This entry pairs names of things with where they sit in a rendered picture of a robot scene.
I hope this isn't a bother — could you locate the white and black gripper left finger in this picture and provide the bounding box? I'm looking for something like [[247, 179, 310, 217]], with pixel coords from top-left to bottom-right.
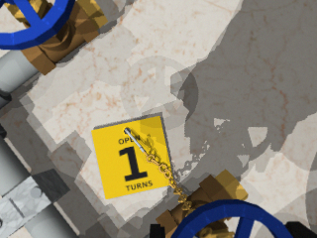
[[150, 224, 165, 238]]

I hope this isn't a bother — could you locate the yellow tag with chain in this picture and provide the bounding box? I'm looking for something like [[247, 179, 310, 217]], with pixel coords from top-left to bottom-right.
[[91, 116, 196, 215]]

